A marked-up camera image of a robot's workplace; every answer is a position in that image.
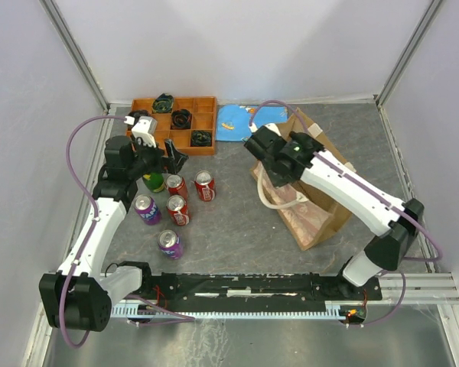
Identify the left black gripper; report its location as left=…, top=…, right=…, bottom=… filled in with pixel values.
left=128, top=135, right=188, bottom=180

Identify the green glass bottle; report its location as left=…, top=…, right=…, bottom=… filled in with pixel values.
left=142, top=173, right=165, bottom=193

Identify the brown canvas tote bag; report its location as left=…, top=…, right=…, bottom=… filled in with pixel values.
left=250, top=109, right=355, bottom=251

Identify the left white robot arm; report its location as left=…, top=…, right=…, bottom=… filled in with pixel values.
left=39, top=135, right=188, bottom=332

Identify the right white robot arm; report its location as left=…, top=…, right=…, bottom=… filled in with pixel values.
left=244, top=123, right=424, bottom=299

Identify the red coke can back left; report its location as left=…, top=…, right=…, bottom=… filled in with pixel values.
left=165, top=174, right=188, bottom=200

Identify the red coke can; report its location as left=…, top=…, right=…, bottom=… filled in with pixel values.
left=166, top=195, right=190, bottom=226
left=165, top=174, right=188, bottom=200
left=194, top=171, right=216, bottom=202

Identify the dark rolled sock right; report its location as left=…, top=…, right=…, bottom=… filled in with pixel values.
left=190, top=130, right=212, bottom=147

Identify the orange wooden divider tray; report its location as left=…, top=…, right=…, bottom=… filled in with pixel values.
left=132, top=96, right=217, bottom=155

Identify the red coke can back right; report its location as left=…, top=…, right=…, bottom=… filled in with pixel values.
left=194, top=171, right=216, bottom=202

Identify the dark rolled sock middle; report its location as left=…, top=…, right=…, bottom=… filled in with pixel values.
left=171, top=109, right=192, bottom=130

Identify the red coke can front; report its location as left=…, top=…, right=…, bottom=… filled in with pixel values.
left=166, top=195, right=190, bottom=226

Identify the purple fanta can left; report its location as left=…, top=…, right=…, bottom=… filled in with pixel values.
left=134, top=195, right=161, bottom=226

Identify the purple fanta can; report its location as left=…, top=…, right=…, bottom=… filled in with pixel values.
left=134, top=195, right=161, bottom=226
left=158, top=229, right=184, bottom=259

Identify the dark rolled sock top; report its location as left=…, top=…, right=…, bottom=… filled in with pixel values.
left=151, top=93, right=174, bottom=114

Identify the blue patterned cloth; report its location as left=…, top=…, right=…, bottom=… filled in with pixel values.
left=215, top=105, right=288, bottom=142

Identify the purple fanta can front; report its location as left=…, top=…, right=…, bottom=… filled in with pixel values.
left=158, top=229, right=184, bottom=259

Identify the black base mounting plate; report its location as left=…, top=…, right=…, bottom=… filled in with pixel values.
left=134, top=273, right=383, bottom=313

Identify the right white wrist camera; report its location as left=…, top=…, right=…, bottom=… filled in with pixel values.
left=249, top=122, right=282, bottom=137

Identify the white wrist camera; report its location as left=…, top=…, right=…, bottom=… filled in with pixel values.
left=124, top=116, right=158, bottom=148
left=249, top=122, right=282, bottom=137

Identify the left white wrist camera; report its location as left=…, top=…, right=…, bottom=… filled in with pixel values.
left=124, top=116, right=158, bottom=148

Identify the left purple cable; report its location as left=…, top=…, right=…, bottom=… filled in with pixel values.
left=59, top=115, right=198, bottom=349

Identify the light blue cable duct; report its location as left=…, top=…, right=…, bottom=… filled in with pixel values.
left=111, top=300, right=366, bottom=322

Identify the left aluminium corner post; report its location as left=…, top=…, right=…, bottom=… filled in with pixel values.
left=39, top=0, right=110, bottom=111

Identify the aluminium corner post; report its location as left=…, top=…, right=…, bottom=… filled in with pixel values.
left=39, top=0, right=110, bottom=111
left=375, top=0, right=444, bottom=108

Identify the right aluminium corner post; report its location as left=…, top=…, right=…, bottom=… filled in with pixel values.
left=375, top=0, right=444, bottom=108

